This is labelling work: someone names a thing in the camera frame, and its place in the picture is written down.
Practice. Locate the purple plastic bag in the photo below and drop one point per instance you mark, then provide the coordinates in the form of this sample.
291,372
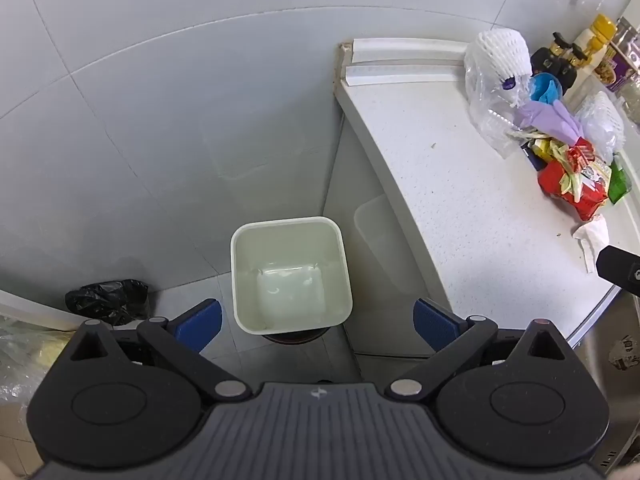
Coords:
550,117

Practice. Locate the clear plastic bag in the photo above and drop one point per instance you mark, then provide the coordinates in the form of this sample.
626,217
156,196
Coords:
487,115

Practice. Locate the green snack packet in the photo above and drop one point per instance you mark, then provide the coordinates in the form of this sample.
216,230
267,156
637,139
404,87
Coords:
619,185

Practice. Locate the purple paper bowl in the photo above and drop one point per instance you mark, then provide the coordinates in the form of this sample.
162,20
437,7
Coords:
622,67

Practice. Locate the stainless steel sink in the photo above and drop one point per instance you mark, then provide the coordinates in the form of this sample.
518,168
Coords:
600,375

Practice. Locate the black plastic bag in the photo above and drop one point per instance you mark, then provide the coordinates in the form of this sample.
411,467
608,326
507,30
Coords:
105,300

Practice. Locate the yellow snack wrapper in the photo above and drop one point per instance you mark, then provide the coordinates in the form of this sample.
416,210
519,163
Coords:
537,142

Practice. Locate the dark round base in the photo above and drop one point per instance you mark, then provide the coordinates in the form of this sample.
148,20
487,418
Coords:
295,339

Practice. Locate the white foam fruit net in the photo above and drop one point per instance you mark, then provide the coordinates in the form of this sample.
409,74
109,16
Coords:
602,120
500,55

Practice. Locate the red snack packet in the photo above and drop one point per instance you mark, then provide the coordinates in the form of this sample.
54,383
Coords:
555,180

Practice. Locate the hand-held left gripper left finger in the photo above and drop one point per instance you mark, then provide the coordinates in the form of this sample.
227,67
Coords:
200,322

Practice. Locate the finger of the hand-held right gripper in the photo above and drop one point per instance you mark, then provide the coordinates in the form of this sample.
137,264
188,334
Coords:
617,265

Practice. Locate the white plastic trash bin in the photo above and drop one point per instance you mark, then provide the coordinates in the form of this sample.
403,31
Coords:
280,250

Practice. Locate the clear bag with yellow contents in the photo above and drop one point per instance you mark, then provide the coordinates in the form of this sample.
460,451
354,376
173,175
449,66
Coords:
25,355

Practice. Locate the white tissue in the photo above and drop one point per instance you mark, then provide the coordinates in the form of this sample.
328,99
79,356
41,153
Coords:
595,232

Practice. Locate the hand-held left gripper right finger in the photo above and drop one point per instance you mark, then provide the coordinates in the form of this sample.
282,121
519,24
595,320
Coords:
435,325

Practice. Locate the blue plastic cup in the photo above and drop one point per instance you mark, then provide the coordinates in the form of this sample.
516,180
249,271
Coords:
542,87

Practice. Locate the yellow capped bottle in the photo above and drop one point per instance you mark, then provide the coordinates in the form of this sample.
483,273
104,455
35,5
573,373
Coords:
595,45

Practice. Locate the dark sauce bottle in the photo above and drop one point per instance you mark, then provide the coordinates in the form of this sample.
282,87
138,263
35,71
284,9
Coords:
575,67
545,60

